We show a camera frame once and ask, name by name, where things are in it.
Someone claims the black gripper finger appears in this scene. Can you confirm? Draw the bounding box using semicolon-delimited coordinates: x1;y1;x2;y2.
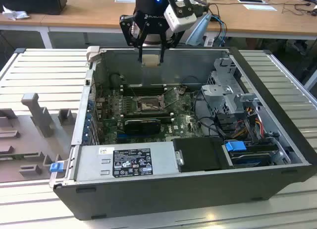
159;30;185;64
119;14;150;66

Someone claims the CPU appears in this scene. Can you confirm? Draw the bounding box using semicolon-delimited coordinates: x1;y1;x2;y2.
141;54;160;67

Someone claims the metal socket cover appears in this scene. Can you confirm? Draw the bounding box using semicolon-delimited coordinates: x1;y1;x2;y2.
163;87;180;109

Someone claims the RAM slot bank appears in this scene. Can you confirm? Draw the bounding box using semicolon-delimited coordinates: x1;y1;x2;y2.
122;83;167;96
122;110;174;123

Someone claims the CPU socket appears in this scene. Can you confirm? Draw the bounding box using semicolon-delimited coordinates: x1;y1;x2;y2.
135;95;166;113

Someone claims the pale blue teach pendant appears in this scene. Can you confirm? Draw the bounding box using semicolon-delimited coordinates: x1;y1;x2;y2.
185;12;213;45

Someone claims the metal drive cage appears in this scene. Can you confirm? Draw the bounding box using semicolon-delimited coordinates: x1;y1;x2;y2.
200;57;263;115

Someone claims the green motherboard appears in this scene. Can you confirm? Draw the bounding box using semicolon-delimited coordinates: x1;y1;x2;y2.
95;86;206;145

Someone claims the black graphics card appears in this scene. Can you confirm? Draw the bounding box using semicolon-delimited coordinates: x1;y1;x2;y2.
123;118;161;135

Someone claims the black computer box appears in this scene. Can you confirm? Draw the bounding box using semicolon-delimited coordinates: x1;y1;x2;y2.
0;0;67;16

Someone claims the wooden desk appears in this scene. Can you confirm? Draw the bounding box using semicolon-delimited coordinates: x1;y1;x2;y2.
39;0;317;41
0;0;69;49

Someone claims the pale blue paper sheet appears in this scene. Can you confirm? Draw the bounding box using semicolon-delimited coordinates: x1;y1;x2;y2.
243;3;277;12

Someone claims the crumpled white paper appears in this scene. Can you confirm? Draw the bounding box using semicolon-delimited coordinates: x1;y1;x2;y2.
2;4;30;21

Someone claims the black plastic shroud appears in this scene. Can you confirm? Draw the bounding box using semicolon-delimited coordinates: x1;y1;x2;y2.
172;137;235;173

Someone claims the black power supply label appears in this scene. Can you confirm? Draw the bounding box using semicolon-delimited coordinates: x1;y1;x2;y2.
112;148;154;178

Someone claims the hard disk in blue carrier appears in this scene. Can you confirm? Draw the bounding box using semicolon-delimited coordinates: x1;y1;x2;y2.
224;140;279;168

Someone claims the grey power supply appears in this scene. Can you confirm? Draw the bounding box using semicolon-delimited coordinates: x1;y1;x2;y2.
73;142;179;180

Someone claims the grey parts rack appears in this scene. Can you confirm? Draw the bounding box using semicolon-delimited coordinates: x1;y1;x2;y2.
0;92;77;184

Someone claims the black PC case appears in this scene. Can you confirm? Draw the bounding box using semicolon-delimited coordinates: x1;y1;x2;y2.
49;46;312;221

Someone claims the green RAM stick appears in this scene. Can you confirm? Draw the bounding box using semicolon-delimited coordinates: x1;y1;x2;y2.
0;153;39;162

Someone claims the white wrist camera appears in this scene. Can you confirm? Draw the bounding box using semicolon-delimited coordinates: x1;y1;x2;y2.
163;2;197;33

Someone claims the blue cable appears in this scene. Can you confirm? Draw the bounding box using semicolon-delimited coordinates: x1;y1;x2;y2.
210;13;227;47

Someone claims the coloured wire bundle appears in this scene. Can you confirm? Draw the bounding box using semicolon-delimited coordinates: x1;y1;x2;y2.
232;109;264;140

